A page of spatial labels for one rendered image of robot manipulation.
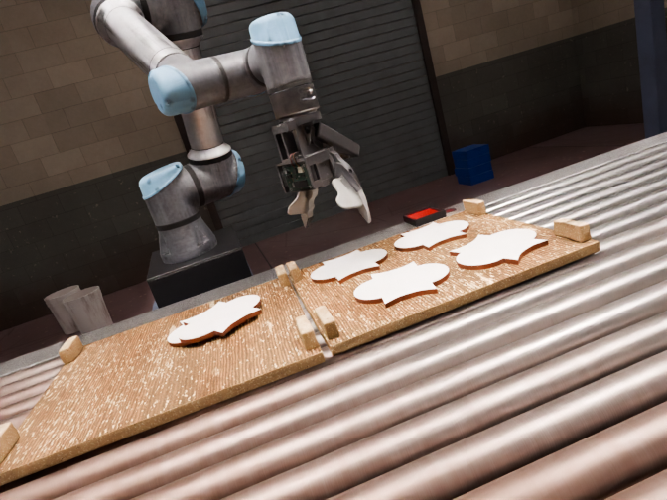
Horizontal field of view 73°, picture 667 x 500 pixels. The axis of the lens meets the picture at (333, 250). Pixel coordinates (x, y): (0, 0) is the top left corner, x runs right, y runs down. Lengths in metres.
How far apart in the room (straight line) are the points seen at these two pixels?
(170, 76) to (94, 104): 4.79
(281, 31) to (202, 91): 0.16
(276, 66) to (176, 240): 0.61
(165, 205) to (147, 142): 4.30
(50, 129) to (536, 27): 6.01
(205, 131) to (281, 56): 0.50
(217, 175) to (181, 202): 0.12
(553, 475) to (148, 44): 0.83
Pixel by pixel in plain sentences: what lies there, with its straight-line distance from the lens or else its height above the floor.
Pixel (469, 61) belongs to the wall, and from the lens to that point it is 6.57.
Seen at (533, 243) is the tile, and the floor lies 0.94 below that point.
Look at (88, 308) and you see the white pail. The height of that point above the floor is 0.26.
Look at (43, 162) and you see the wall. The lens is 5.68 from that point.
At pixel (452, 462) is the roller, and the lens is 0.42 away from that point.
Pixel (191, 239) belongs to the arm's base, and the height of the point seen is 1.01.
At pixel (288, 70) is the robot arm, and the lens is 0.75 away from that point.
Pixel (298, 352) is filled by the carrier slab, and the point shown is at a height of 0.94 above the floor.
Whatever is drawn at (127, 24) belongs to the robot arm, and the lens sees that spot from 1.00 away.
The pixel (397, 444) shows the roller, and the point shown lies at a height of 0.92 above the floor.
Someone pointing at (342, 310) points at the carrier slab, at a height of 0.94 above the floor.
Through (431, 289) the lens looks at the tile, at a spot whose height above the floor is 0.94.
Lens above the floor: 1.21
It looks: 16 degrees down
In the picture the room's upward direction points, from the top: 17 degrees counter-clockwise
